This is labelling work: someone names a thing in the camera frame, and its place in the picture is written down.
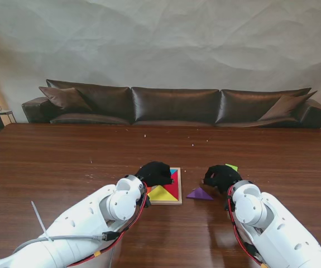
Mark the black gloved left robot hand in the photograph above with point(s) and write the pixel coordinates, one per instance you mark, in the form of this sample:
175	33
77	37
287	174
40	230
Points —
156	173

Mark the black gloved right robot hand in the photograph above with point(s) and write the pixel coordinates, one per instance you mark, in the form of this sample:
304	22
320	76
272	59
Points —
221	178

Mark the green tangram square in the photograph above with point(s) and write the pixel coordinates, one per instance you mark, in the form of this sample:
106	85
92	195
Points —
232	167

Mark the orange tangram parallelogram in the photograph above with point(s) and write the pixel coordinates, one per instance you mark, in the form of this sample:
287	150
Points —
148	190

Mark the large yellow tangram triangle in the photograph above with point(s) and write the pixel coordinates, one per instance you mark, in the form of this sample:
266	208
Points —
161	195

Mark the large red tangram triangle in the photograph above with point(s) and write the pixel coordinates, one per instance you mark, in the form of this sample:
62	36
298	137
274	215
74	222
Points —
174	190

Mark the purple tangram triangle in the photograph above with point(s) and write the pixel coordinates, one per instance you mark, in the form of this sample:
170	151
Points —
200	194

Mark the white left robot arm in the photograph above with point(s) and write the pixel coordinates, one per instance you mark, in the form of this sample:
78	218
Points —
87	217

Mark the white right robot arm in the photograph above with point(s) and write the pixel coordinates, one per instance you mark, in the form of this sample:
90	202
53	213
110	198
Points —
272	223

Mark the square wooden tangram tray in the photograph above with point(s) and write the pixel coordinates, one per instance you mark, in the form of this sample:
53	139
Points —
178	192

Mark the dark brown leather sofa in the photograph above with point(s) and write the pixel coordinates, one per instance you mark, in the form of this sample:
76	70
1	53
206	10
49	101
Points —
174	106

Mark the brown sofa cushion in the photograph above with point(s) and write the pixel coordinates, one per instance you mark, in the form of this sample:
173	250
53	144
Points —
285	107
65	97

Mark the small side table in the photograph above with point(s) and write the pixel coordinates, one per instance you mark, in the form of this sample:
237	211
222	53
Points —
6	112

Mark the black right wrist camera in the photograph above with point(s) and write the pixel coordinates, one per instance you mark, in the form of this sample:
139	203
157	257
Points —
227	206

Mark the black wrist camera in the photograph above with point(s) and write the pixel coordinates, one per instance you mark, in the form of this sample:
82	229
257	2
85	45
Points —
146	201
227	206

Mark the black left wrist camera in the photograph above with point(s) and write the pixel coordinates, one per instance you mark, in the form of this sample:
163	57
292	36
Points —
146	201

